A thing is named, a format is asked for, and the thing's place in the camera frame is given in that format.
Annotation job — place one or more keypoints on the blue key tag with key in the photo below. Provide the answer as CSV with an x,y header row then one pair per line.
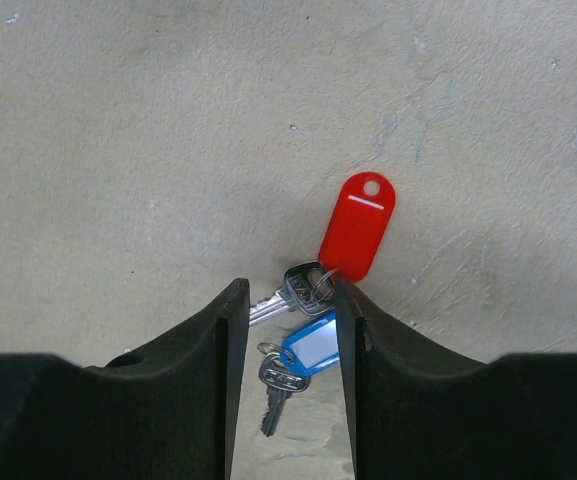
x,y
287,368

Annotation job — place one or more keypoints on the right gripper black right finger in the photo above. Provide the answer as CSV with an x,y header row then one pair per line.
x,y
417,410

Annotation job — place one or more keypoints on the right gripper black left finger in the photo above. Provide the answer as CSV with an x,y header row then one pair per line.
x,y
165,410

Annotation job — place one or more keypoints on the red key tag with key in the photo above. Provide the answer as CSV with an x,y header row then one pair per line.
x,y
357,226

